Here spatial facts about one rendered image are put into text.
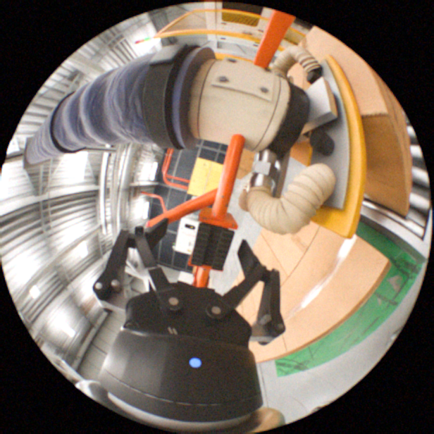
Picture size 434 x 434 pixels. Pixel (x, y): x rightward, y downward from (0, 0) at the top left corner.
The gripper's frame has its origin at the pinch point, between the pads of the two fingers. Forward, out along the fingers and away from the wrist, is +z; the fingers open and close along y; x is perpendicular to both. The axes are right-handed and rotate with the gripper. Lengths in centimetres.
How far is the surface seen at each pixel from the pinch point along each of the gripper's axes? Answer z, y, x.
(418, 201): -22, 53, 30
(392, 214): -10, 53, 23
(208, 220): -1.9, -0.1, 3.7
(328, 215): -9.0, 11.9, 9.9
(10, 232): -57, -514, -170
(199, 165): 725, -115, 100
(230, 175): -0.9, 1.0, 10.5
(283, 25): -15.1, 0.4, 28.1
